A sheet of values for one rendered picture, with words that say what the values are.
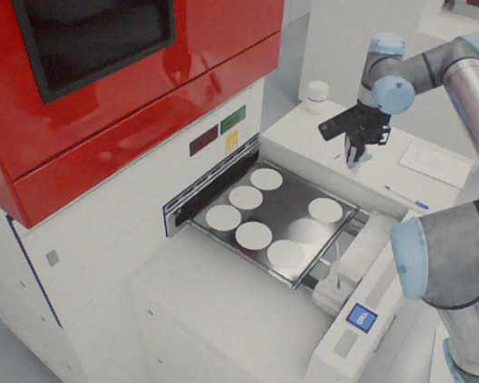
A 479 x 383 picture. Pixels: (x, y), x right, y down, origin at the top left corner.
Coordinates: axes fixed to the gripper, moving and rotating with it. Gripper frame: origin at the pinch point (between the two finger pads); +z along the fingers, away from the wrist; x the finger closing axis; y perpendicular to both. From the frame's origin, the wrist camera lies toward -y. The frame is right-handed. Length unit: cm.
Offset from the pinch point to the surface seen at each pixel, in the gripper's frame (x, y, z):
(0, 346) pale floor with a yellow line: 26, -128, 107
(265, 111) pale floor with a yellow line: 187, 32, 113
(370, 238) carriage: -9.3, 8.0, 21.2
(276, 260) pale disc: -13.6, -21.5, 18.7
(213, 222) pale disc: 2.8, -35.7, 18.7
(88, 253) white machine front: -12, -67, 7
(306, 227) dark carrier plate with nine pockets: -3.6, -10.1, 19.1
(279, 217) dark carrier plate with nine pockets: 1.5, -16.6, 19.1
